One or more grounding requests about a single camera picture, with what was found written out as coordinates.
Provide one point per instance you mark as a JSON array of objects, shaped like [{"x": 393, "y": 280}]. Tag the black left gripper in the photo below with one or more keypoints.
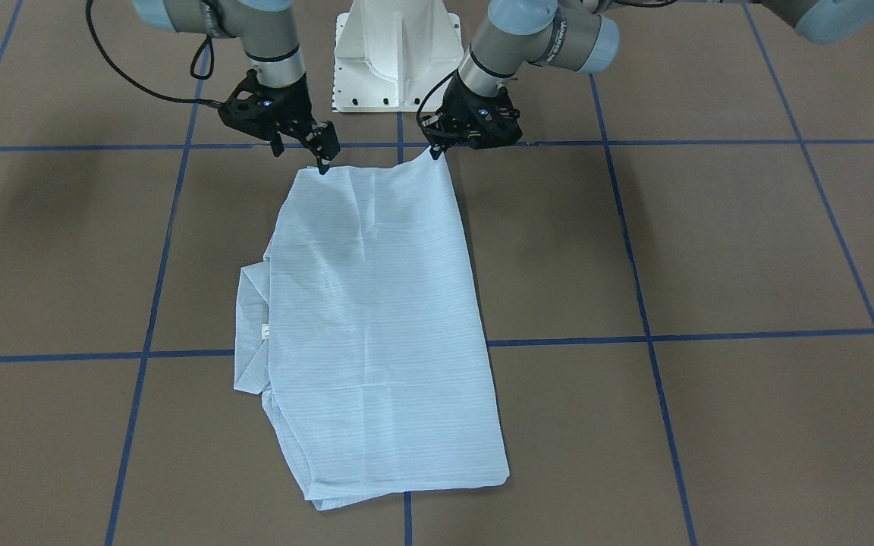
[{"x": 458, "y": 104}]

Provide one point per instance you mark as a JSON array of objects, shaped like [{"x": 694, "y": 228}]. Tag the light blue button shirt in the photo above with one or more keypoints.
[{"x": 360, "y": 332}]

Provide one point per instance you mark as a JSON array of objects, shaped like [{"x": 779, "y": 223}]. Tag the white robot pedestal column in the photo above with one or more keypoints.
[{"x": 390, "y": 54}]

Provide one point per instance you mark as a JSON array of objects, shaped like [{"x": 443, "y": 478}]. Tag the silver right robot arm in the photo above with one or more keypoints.
[{"x": 265, "y": 29}]

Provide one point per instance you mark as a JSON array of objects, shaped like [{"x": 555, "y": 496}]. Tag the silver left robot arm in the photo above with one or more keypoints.
[{"x": 576, "y": 36}]

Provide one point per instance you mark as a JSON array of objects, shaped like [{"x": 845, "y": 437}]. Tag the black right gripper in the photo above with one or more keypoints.
[{"x": 295, "y": 102}]

